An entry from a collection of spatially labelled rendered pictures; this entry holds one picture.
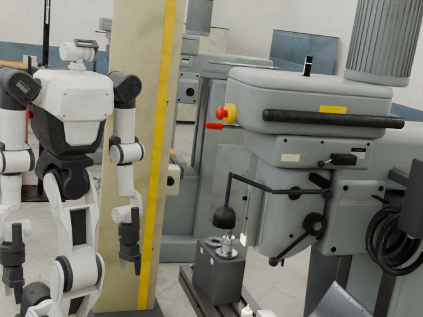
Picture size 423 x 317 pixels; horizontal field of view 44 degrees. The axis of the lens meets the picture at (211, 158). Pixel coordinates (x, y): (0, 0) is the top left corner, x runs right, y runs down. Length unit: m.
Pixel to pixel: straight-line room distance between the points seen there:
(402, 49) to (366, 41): 0.11
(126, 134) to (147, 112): 1.14
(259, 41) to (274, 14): 0.65
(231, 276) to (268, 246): 0.49
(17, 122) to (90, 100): 0.26
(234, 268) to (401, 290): 0.63
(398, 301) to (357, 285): 0.20
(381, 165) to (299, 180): 0.28
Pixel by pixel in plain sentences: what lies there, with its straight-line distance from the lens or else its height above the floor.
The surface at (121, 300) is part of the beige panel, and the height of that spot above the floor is 0.12.
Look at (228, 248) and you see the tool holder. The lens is 2.08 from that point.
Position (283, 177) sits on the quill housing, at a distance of 1.56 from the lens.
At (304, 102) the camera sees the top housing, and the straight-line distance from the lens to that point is 1.47.
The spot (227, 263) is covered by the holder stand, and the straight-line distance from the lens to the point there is 2.06.
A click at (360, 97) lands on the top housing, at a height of 1.85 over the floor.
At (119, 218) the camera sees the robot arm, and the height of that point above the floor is 1.19.
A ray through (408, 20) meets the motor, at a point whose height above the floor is 2.09.
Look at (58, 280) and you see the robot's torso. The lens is 2.08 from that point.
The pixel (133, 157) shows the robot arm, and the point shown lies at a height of 1.44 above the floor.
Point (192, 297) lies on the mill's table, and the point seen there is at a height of 0.89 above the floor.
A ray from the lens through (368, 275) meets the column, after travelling 1.98.
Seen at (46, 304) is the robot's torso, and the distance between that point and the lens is 2.46.
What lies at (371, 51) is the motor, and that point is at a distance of 1.65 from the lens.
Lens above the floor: 2.01
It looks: 15 degrees down
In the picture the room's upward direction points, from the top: 7 degrees clockwise
